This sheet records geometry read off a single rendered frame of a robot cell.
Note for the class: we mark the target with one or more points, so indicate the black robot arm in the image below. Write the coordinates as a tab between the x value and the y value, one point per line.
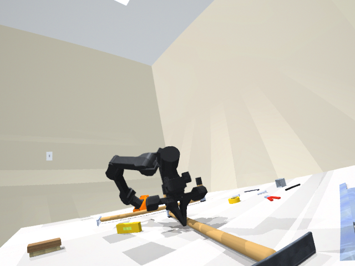
166	159

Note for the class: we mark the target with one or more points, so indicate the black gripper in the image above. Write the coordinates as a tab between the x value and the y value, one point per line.
171	201

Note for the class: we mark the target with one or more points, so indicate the yellow ring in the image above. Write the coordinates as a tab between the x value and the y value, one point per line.
234	200

